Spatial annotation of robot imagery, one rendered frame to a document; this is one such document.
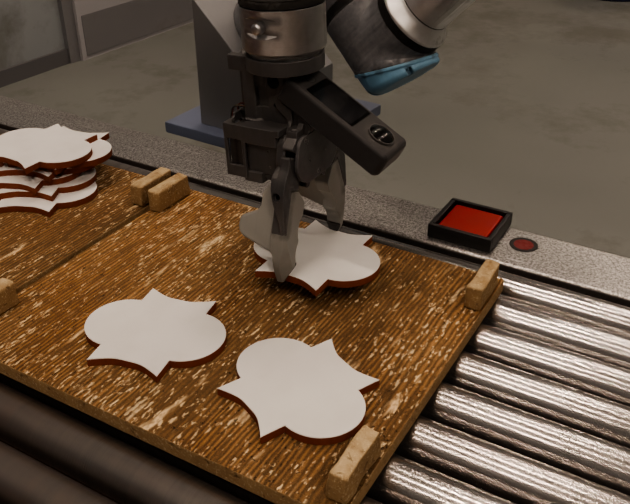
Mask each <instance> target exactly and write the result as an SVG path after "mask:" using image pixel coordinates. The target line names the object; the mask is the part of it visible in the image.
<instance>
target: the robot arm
mask: <svg viewBox="0 0 630 504"><path fill-rule="evenodd" d="M474 1H476V0H238V3H237V4H236V6H235V9H234V23H235V26H236V29H237V32H238V34H239V36H240V38H241V41H242V49H241V51H240V52H231V53H229V54H227V60H228V69H232V70H239V71H240V82H241V92H242V102H240V103H238V105H235V106H233V107H232V109H231V116H230V119H228V120H226V121H224V122H223V133H224V142H225V151H226V160H227V170H228V174H231V175H236V176H241V177H245V180H248V181H252V182H257V183H261V184H263V183H265V182H266V181H267V180H271V185H269V186H267V187H266V189H265V190H264V192H263V197H262V203H261V206H260V208H259V209H257V210H254V211H251V212H248V213H245V214H243V215H242V216H241V218H240V222H239V229H240V232H241V233H242V235H243V236H245V237H246V238H248V239H250V240H251V241H253V242H255V243H256V244H258V245H260V246H261V247H263V248H265V249H266V250H268V251H270V252H271V254H272V262H273V268H274V273H275V276H276V279H277V281H278V282H284V281H285V280H286V278H287V277H288V275H289V274H290V273H291V272H292V270H293V269H294V268H295V266H296V259H295V254H296V248H297V245H298V228H299V223H300V220H301V218H302V216H303V211H304V200H303V198H302V197H301V195H302V196H304V197H306V198H308V199H310V200H312V201H314V202H316V203H319V204H321V205H323V207H324V208H325V210H326V213H327V224H328V227H329V229H331V230H334V231H339V230H340V228H341V226H342V224H343V215H344V206H345V185H346V165H345V154H346V155H347V156H349V157H350V158H351V159H352V160H353V161H355V162H356V163H357V164H358V165H360V166H361V167H362V168H363V169H365V170H366V171H367V172H368V173H369V174H371V175H373V176H376V175H378V174H380V173H381V172H382V171H383V170H385V169H386V168H387V167H388V166H389V165H390V164H392V163H393V162H394V161H395V160H396V159H397V158H398V157H399V155H400V154H401V153H402V151H403V150H404V148H405V146H406V140H405V139H404V138H403V137H402V136H400V135H399V134H398V133H397V132H395V131H394V130H393V129H392V128H390V127H389V126H388V125H387V124H385V123H384V122H383V121H382V120H380V119H379V118H378V117H377V116H375V115H374V114H373V113H372V112H370V111H369V110H368V109H367V108H365V107H364V106H363V105H362V104H360V103H359V102H358V101H357V100H355V99H354V98H353V97H352V96H350V95H349V94H348V93H347V92H345V91H344V90H343V89H342V88H340V87H339V86H338V85H337V84H335V83H334V82H333V81H332V80H330V79H329V78H328V77H327V76H325V75H324V74H323V73H322V72H320V71H319V70H321V69H322V68H323V67H324V66H325V49H324V47H325V46H326V44H327V32H328V34H329V35H330V37H331V38H332V40H333V42H334V43H335V45H336V46H337V48H338V49H339V51H340V52H341V54H342V55H343V57H344V59H345V60H346V62H347V63H348V65H349V66H350V68H351V69H352V71H353V72H354V74H355V75H354V76H355V78H358V80H359V81H360V83H361V84H362V85H363V87H364V88H365V90H366V91H367V92H368V93H369V94H371V95H375V96H378V95H382V94H385V93H388V92H390V91H392V90H395V89H397V88H399V87H401V86H403V85H405V84H407V83H409V82H410V81H412V80H414V79H416V78H418V77H419V76H421V75H423V74H424V73H426V72H428V71H429V70H431V69H432V68H433V67H435V66H436V65H437V64H438V63H439V61H440V59H439V57H438V55H439V54H438V53H437V52H435V50H436V49H437V48H439V47H440V46H441V45H442V44H443V43H444V42H445V39H446V35H447V25H448V24H450V23H451V22H452V21H453V20H454V19H455V18H456V17H457V16H459V15H460V14H461V13H462V12H463V11H464V10H465V9H467V8H468V7H469V6H470V5H471V4H472V3H473V2H474ZM240 104H243V105H240ZM236 106H237V110H236V111H235V112H233V110H234V108H235V107H236ZM239 107H242V108H240V109H239ZM242 118H244V119H242ZM238 119H239V120H240V121H239V122H237V123H235V121H237V120H238ZM229 138H230V142H229ZM230 148H231V152H230ZM231 157H232V161H231Z"/></svg>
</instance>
